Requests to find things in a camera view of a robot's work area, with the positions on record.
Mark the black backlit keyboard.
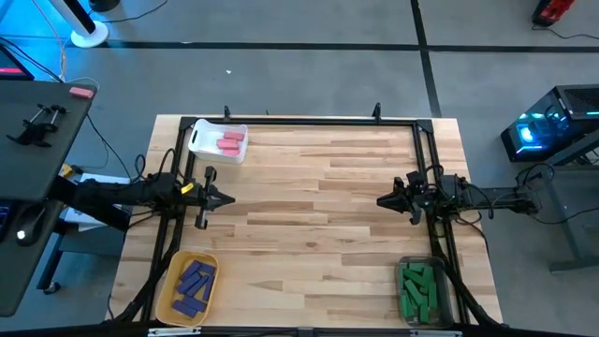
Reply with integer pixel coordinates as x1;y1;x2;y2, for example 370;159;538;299
0;200;11;244

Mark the black desk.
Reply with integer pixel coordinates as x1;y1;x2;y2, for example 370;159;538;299
0;79;133;319

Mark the black monitor with pink stripe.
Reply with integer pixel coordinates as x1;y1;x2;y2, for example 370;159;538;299
0;43;36;81

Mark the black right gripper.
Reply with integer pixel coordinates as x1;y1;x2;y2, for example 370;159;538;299
376;170;464;227

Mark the white paper manual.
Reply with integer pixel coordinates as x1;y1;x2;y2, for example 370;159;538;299
63;171;133;233

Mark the black metal clamp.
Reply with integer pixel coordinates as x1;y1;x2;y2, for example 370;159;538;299
5;102;71;149

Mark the yellow plastic tray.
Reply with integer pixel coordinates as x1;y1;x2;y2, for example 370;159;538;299
154;249;221;329

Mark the black computer mouse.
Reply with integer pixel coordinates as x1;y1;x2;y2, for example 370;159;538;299
12;204;48;248

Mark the red and black device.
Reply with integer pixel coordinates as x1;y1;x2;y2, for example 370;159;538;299
532;0;577;27

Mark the clear plastic container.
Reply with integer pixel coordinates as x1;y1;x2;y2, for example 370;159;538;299
393;253;454;330

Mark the grey metal stand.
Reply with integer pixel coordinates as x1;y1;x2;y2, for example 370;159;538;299
514;128;599;273

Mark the black round base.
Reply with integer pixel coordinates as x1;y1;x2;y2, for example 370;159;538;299
87;0;122;13

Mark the black floor cable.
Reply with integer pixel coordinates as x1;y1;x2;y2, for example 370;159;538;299
533;22;599;41

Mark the white stand with black pole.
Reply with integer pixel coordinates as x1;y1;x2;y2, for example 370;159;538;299
46;0;110;50

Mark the black computer case with lights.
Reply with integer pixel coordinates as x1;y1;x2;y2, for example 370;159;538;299
500;83;599;164

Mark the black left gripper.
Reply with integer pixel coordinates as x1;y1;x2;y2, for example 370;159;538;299
189;166;237;230

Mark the black aluminium table frame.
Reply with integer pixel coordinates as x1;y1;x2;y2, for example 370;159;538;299
105;114;504;337

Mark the white plastic bin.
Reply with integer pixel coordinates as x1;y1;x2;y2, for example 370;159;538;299
187;118;250;166

